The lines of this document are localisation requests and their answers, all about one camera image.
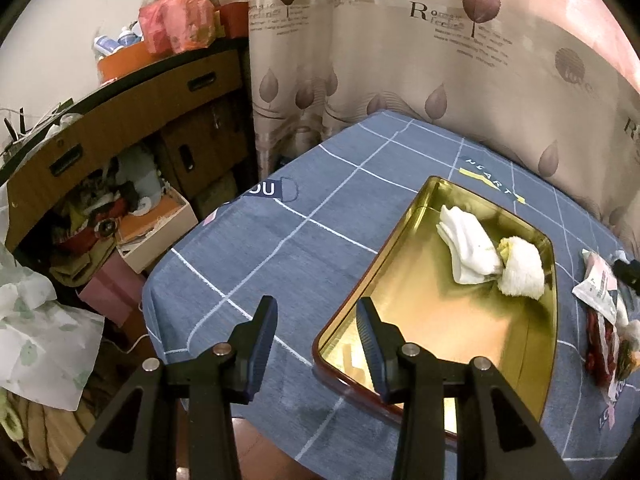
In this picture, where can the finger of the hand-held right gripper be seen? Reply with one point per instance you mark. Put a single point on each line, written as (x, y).
(627, 272)

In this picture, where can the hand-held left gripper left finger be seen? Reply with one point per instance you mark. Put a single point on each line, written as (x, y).
(262, 340)

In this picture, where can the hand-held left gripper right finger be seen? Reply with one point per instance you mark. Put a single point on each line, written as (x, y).
(370, 345)

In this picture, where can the pink printed packet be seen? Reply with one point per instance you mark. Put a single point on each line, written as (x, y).
(597, 287)

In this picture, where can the gold tin tray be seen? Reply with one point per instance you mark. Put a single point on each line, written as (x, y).
(435, 305)

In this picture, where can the red satin cloth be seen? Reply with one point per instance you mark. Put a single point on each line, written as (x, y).
(600, 350)

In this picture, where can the white and yellow fluffy cloth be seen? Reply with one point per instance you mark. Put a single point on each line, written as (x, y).
(522, 267)

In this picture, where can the blue checked bed sheet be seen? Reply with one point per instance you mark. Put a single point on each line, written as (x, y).
(300, 255)

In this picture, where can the white open box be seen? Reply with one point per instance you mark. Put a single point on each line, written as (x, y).
(155, 230)

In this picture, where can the pink paper bag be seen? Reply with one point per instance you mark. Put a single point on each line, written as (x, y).
(112, 292)

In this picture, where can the brown cardboard box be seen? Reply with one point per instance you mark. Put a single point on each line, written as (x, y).
(200, 145)

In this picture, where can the grey plush toy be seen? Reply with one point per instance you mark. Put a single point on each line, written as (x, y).
(137, 175)

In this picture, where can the white floral plastic bag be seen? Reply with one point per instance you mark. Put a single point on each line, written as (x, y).
(40, 335)

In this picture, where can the wooden desk with drawers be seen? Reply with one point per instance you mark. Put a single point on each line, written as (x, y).
(130, 110)

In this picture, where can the beige leaf print curtain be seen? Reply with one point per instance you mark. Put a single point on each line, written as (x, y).
(400, 45)

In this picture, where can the orange box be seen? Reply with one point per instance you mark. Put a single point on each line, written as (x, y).
(125, 62)

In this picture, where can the red plastic bag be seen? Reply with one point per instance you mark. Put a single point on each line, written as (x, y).
(177, 20)

